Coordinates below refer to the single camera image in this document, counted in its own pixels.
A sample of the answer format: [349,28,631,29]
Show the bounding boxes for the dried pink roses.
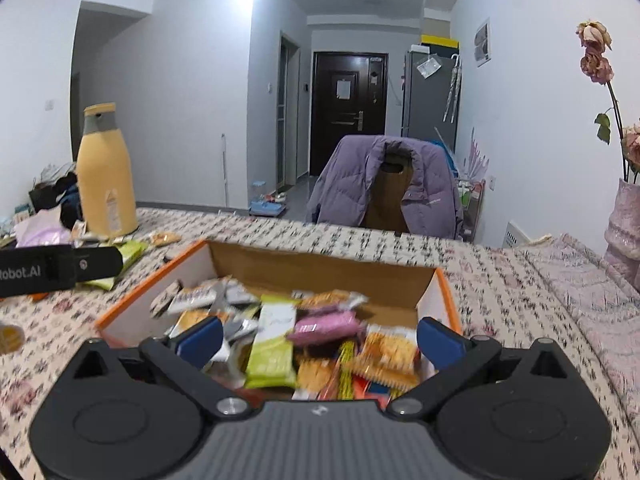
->
[575,20,640,183]

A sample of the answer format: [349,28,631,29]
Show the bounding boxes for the yellow thermos bottle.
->
[76,103,139,238]

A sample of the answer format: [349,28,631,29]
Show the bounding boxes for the white heater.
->
[502,220,531,248]

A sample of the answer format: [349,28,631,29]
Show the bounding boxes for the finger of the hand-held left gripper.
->
[75,246,124,286]

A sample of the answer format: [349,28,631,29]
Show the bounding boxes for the dark bag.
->
[29,172,83,231]

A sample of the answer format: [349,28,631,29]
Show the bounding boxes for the blue pet bowl stand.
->
[249,180,288,218]

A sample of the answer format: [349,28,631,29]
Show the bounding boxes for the wooden chair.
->
[362,150,416,233]

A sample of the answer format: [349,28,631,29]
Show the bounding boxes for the pink quilted blanket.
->
[500,232,640,391]

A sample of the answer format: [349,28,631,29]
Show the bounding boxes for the white pole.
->
[220,132,230,208]

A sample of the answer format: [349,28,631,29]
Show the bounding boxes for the purple padded jacket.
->
[305,135,463,240]

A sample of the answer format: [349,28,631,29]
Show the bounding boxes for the pile of assorted snack packets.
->
[150,275,436,402]

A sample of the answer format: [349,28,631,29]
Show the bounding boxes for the pink textured vase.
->
[604,177,640,286]

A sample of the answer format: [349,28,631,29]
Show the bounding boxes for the storage cart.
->
[455,177,486,243]

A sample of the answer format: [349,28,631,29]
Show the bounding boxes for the pale crumpled plastic bag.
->
[14,209,73,248]

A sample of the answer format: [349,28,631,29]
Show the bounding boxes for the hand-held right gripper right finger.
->
[387,316,576,421]

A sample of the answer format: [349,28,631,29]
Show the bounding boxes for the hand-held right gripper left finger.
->
[72,316,252,418]

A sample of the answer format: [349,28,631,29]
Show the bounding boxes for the yellow and black carton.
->
[420,34,460,56]

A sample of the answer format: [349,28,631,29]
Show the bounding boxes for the grey refrigerator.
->
[402,44,462,148]

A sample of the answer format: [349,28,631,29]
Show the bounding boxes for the white wall panel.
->
[474,17,492,67]

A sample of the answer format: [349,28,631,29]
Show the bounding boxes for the dark entrance door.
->
[310,51,388,177]

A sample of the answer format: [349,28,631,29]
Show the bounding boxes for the grey interior door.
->
[277,34,302,186]

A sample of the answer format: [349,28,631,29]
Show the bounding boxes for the folded white umbrella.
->
[444,54,462,123]

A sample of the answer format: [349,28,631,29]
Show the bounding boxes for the orange cardboard box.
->
[95,239,463,401]

